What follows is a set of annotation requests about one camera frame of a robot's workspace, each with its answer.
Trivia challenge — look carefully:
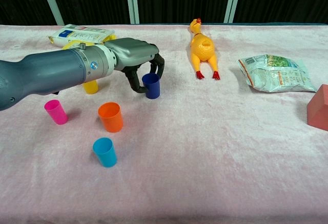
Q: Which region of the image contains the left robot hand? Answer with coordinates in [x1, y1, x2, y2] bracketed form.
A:
[104, 37, 166, 94]

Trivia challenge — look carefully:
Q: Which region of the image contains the dark blue plastic cup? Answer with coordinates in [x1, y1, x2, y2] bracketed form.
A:
[141, 73, 161, 99]

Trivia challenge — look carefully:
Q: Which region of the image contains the yellow plastic cup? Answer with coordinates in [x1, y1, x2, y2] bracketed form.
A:
[82, 79, 99, 95]

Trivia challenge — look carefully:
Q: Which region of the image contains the pink plastic cup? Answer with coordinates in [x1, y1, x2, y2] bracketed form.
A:
[44, 99, 69, 126]

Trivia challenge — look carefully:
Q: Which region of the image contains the light blue plastic cup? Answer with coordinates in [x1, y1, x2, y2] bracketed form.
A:
[92, 137, 118, 169]

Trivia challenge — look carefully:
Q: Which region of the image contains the white blue yellow package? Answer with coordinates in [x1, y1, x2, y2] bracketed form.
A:
[47, 24, 117, 49]

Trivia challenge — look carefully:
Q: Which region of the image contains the yellow rubber chicken toy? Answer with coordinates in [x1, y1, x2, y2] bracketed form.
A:
[189, 17, 221, 81]

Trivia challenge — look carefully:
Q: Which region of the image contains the orange plastic cup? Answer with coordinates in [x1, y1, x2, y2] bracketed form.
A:
[98, 102, 124, 133]

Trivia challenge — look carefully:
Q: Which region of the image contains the pink plush table cloth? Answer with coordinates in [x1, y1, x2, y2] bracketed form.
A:
[0, 24, 328, 224]

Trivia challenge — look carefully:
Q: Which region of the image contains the white green snack bag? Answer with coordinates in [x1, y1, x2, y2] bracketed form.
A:
[237, 54, 318, 93]

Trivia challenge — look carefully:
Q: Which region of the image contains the salmon pink cube block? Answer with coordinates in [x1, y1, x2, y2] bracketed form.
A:
[306, 84, 328, 132]

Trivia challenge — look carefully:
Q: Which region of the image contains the white frame post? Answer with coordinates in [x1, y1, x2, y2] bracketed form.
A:
[223, 0, 244, 24]
[38, 0, 65, 26]
[125, 0, 140, 25]

